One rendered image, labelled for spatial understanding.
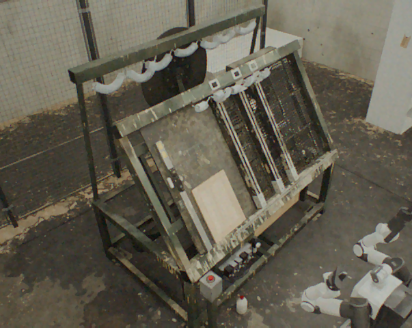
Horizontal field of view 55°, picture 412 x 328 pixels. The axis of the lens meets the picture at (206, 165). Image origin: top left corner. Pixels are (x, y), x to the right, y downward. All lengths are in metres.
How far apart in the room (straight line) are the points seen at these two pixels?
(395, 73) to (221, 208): 3.92
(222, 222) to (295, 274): 1.25
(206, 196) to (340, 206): 2.31
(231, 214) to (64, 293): 1.92
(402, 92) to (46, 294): 5.31
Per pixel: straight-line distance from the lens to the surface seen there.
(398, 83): 6.43
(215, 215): 3.22
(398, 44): 6.29
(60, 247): 4.76
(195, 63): 3.82
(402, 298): 2.55
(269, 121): 3.68
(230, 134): 3.32
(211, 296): 3.00
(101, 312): 4.08
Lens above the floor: 3.29
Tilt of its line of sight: 37 degrees down
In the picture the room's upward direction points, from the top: 2 degrees counter-clockwise
